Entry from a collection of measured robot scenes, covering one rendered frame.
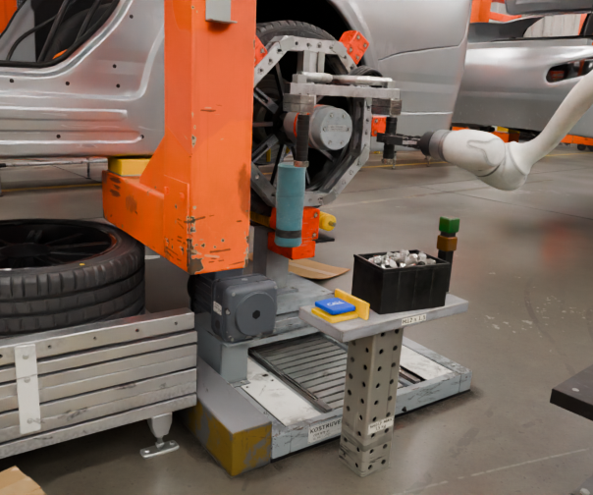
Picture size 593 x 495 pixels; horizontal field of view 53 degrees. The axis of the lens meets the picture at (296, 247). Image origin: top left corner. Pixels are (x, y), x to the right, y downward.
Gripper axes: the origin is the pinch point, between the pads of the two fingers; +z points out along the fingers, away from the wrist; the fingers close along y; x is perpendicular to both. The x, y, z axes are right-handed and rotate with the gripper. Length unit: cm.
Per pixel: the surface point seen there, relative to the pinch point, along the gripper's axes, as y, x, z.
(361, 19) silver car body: 15, 39, 36
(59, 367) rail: -105, -51, -8
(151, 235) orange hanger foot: -76, -27, 8
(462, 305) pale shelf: -13, -39, -47
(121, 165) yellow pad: -75, -11, 36
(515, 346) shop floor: 71, -83, -10
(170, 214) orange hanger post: -76, -18, -5
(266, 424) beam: -59, -71, -26
